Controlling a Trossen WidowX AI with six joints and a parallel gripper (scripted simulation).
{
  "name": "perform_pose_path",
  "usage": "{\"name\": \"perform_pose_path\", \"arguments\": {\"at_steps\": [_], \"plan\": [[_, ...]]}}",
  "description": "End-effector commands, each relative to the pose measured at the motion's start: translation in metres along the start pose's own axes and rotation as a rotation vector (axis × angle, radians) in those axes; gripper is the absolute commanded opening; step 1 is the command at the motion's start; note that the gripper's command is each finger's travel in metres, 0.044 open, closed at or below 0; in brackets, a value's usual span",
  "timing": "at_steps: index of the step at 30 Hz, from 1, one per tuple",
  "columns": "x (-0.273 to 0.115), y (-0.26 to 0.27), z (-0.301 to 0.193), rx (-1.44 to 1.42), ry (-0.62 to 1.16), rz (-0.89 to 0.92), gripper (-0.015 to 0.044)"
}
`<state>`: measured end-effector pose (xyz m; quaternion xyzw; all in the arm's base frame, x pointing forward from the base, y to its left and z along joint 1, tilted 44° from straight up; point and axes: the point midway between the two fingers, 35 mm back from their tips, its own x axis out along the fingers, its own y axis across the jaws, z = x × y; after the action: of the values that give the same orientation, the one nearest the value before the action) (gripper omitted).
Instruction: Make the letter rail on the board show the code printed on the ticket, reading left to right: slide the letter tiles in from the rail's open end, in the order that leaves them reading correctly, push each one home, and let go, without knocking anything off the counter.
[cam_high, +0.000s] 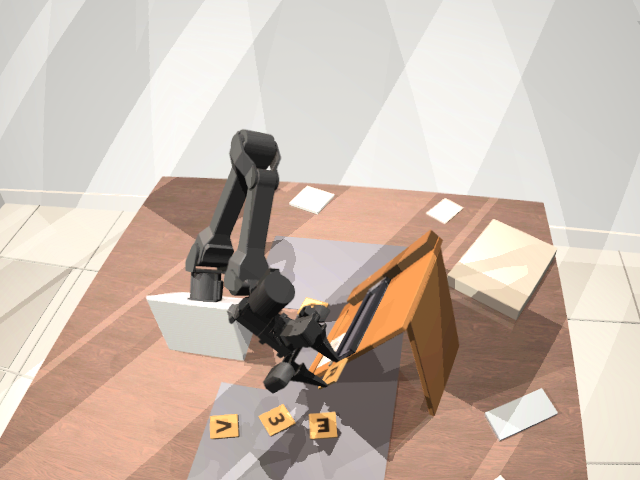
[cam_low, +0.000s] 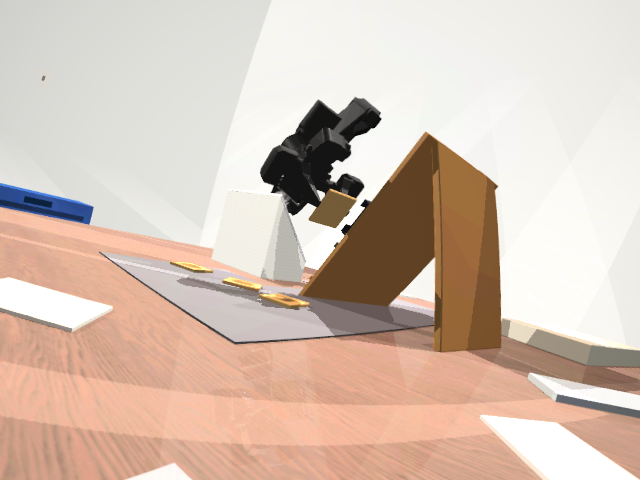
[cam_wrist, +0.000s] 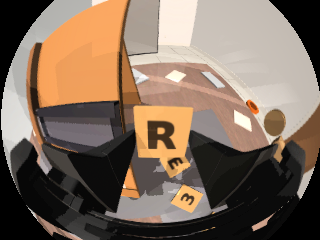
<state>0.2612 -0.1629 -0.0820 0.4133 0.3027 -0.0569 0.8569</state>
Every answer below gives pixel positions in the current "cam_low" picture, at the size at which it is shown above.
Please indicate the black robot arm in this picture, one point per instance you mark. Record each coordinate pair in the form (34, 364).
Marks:
(327, 136)

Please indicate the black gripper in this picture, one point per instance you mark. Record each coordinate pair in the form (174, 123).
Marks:
(303, 178)

